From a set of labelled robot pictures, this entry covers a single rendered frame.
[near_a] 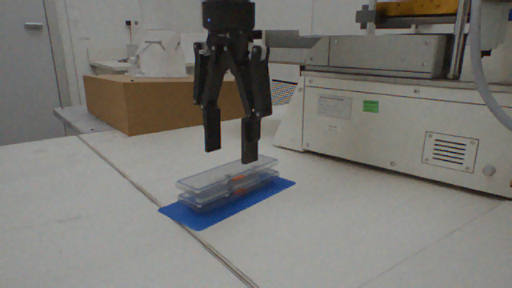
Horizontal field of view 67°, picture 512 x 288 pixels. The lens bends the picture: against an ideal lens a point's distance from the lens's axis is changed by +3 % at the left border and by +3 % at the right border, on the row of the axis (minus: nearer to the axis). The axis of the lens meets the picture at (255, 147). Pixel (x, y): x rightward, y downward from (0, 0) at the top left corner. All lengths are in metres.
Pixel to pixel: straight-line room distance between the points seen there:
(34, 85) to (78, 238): 2.99
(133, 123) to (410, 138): 0.65
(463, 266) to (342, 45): 0.47
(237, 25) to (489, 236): 0.39
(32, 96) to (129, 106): 2.54
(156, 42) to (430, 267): 1.00
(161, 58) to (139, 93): 0.23
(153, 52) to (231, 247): 0.84
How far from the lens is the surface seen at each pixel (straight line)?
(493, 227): 0.52
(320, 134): 0.80
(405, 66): 0.72
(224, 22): 0.54
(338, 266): 0.47
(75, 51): 3.57
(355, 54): 0.75
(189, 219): 0.56
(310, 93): 0.80
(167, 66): 1.22
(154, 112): 1.03
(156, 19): 1.23
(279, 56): 0.92
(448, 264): 0.43
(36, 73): 3.50
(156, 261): 0.48
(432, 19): 0.77
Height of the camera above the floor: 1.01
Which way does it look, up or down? 17 degrees down
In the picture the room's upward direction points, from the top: straight up
